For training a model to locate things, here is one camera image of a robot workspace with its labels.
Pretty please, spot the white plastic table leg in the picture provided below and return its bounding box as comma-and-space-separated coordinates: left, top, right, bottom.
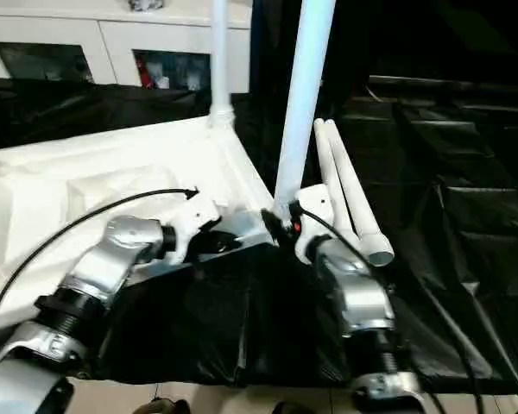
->
272, 0, 338, 222
313, 118, 362, 249
325, 119, 396, 268
207, 0, 237, 130

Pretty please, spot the white plastic table top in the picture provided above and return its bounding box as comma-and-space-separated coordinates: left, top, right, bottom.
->
0, 114, 281, 336

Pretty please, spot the black mat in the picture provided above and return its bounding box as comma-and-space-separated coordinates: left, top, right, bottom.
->
0, 75, 518, 398

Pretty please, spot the red bottle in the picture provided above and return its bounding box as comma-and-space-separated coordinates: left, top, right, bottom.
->
137, 59, 153, 89

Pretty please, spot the black flat board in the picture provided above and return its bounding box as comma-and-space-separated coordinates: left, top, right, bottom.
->
368, 74, 518, 95

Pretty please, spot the white cabinet with glass doors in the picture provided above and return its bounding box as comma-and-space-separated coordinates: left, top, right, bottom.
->
0, 0, 254, 94

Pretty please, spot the grey black toy figure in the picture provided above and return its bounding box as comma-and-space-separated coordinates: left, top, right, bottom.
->
128, 0, 164, 12

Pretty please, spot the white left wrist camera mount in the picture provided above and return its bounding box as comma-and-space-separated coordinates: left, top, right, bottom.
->
170, 198, 224, 265

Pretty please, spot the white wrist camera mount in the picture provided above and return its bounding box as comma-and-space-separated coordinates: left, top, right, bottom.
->
292, 184, 335, 265
170, 198, 224, 265

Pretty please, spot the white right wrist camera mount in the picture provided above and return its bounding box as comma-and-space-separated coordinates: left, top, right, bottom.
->
292, 184, 335, 265

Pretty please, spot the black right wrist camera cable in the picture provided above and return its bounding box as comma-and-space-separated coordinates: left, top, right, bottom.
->
300, 206, 487, 414

